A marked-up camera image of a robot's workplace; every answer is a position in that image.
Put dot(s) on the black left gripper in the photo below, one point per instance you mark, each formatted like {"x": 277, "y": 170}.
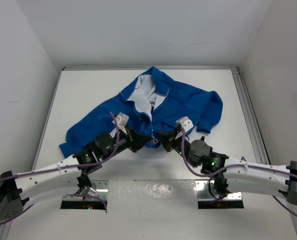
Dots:
{"x": 135, "y": 141}

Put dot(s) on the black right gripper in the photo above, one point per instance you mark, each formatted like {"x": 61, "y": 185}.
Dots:
{"x": 169, "y": 138}

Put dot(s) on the blue fleece zip jacket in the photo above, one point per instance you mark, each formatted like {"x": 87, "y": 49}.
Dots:
{"x": 153, "y": 101}

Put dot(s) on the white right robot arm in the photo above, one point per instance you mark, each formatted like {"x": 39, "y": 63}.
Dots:
{"x": 232, "y": 175}

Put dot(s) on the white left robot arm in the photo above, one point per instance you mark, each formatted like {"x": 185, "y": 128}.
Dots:
{"x": 68, "y": 177}

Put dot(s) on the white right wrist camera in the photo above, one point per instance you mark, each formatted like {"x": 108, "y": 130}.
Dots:
{"x": 185, "y": 123}

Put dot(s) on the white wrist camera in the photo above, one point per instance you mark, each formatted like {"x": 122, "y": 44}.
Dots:
{"x": 120, "y": 121}
{"x": 185, "y": 123}

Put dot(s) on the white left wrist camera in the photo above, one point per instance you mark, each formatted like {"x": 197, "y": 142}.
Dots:
{"x": 120, "y": 121}

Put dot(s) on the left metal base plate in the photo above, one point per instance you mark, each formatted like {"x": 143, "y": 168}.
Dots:
{"x": 98, "y": 191}

